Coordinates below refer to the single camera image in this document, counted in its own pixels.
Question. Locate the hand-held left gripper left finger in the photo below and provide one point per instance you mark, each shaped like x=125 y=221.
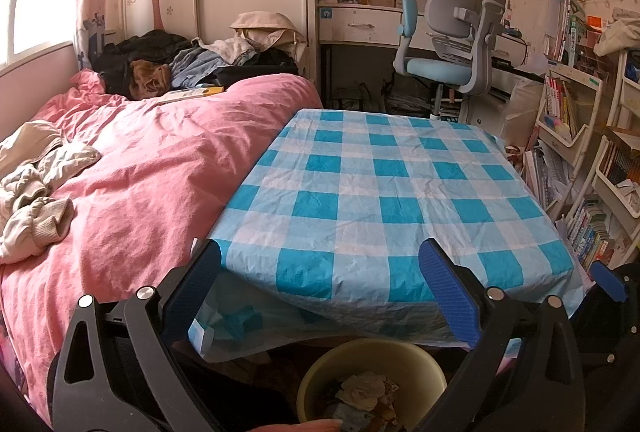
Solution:
x=192 y=292

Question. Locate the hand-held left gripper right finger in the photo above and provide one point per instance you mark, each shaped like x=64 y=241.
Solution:
x=450 y=292

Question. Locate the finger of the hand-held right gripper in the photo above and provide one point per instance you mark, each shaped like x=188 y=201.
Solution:
x=607 y=282

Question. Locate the large white tissue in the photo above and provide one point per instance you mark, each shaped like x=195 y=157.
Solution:
x=367 y=387

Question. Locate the yellow-green trash bin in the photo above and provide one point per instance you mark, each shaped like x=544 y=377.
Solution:
x=320 y=362

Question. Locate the stack of lying books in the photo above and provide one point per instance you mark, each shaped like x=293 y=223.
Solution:
x=590 y=232

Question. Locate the blue white checked tablecloth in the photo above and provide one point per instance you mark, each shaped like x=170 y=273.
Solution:
x=375 y=192

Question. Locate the pile of notebooks and papers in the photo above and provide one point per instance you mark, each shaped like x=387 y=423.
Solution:
x=545 y=172

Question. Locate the pink duvet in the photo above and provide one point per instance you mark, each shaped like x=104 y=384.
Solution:
x=125 y=172

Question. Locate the white bookshelf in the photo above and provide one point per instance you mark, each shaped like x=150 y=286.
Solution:
x=587 y=122

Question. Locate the white crumpled clothing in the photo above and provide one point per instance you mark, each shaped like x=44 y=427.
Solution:
x=35 y=192

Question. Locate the row of red-spined books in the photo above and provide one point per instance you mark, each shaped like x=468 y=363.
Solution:
x=557 y=102

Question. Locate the white plastic bag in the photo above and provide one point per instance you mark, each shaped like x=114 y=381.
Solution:
x=522 y=107

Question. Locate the yellow book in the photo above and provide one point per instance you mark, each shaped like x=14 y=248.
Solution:
x=190 y=95

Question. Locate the brown garment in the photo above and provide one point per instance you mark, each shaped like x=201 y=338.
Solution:
x=150 y=80

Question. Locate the blue denim garment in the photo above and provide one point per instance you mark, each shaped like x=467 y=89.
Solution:
x=195 y=67

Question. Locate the black clothing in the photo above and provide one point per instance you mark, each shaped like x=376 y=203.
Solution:
x=265 y=67

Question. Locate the white shirt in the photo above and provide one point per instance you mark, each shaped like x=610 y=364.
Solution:
x=230 y=50

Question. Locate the beige cloth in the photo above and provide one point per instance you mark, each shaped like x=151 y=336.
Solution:
x=617 y=32

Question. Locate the white printer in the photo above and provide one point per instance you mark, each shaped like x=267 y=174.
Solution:
x=510 y=47

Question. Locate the row of upright books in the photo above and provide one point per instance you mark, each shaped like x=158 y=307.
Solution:
x=565 y=27

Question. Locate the grey blue office chair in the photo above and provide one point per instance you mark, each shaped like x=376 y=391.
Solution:
x=450 y=17

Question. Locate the beige bag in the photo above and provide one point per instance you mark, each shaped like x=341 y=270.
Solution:
x=265 y=25

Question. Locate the white desk with drawer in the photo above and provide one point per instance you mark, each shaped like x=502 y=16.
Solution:
x=360 y=25

